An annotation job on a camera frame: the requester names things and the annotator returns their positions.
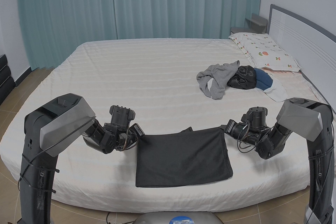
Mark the grey garment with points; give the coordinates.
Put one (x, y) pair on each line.
(217, 78)

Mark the white garment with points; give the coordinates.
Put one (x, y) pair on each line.
(277, 91)

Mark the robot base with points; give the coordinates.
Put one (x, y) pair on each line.
(178, 218)

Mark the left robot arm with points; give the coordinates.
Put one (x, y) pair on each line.
(52, 123)

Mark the white printed pillow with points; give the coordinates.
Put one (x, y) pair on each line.
(265, 51)

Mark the black T-shirt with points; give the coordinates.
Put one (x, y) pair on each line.
(181, 157)

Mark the shiny black garment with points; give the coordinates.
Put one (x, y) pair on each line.
(242, 78)

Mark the dark blue garment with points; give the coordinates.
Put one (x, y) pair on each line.
(263, 81)

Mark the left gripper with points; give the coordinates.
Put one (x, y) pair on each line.
(135, 133)

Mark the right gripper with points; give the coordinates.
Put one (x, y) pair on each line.
(233, 129)

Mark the grey bedside table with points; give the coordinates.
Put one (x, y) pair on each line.
(250, 24)

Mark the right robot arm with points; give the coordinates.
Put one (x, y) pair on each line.
(301, 123)

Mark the bed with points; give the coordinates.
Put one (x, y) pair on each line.
(131, 81)

